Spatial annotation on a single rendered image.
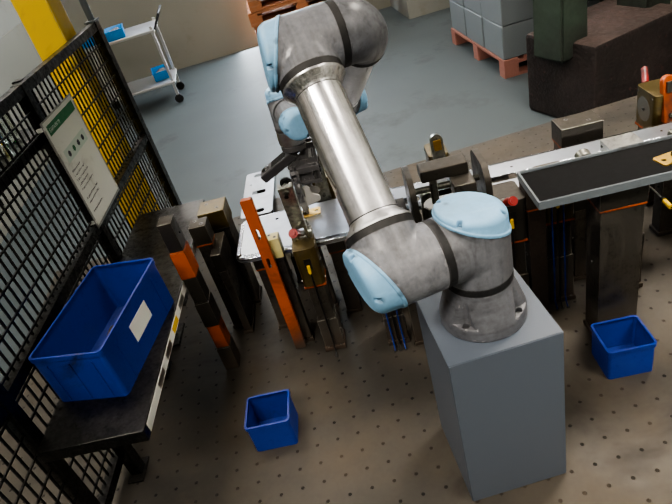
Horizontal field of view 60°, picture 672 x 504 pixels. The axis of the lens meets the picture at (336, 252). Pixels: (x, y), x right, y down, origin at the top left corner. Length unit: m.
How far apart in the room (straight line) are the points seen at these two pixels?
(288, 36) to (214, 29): 6.84
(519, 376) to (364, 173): 0.44
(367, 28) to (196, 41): 6.88
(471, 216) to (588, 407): 0.67
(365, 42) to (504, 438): 0.76
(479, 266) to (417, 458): 0.58
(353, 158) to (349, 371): 0.78
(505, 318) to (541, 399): 0.19
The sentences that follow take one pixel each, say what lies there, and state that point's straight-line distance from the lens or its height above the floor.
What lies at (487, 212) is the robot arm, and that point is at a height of 1.33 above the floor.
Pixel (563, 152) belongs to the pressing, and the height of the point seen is 1.00.
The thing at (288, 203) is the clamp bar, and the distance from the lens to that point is 1.40.
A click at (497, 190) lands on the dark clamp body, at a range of 1.44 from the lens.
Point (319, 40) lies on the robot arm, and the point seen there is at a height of 1.58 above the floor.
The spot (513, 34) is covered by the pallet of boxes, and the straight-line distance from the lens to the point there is 4.98.
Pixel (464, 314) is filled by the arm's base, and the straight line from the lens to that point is 1.01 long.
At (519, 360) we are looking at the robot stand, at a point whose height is 1.07.
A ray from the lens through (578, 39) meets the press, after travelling 4.00.
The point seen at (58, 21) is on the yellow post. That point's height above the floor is 1.60.
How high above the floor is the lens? 1.83
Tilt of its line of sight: 34 degrees down
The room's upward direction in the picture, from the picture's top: 16 degrees counter-clockwise
